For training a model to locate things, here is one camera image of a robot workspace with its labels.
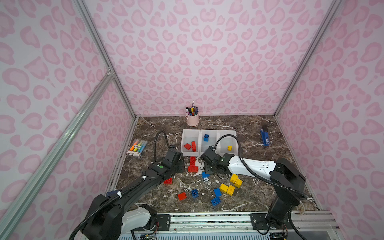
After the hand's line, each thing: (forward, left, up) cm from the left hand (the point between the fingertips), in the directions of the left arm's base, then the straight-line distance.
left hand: (182, 162), depth 85 cm
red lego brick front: (-16, 0, -9) cm, 18 cm away
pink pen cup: (+36, -6, +1) cm, 36 cm away
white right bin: (+16, -29, -8) cm, 34 cm away
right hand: (-1, -16, -4) cm, 16 cm away
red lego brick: (+16, -2, -8) cm, 18 cm away
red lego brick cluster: (0, -6, -8) cm, 10 cm away
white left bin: (+24, -3, -7) cm, 25 cm away
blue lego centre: (-5, -13, -9) cm, 16 cm away
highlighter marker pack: (+16, +31, -8) cm, 36 cm away
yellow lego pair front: (-14, -26, -9) cm, 30 cm away
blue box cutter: (+19, -55, -5) cm, 59 cm away
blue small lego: (-14, -19, -9) cm, 26 cm away
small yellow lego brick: (+12, -30, -6) cm, 33 cm away
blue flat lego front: (-19, -18, -9) cm, 27 cm away
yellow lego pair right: (-9, -30, -6) cm, 31 cm away
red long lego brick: (+14, -7, -9) cm, 18 cm away
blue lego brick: (+21, -15, -6) cm, 27 cm away
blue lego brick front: (-15, -7, -7) cm, 18 cm away
